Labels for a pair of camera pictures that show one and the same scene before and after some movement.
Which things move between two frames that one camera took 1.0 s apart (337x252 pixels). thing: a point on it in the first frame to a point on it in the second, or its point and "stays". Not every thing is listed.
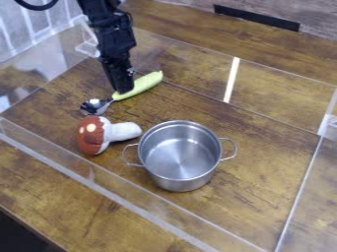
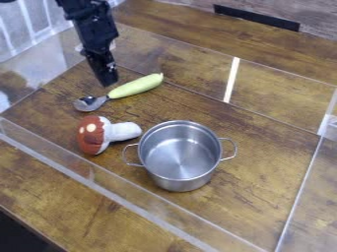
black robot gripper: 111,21 to 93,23
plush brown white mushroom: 96,132 stays
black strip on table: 256,18 stays
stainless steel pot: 181,151 stays
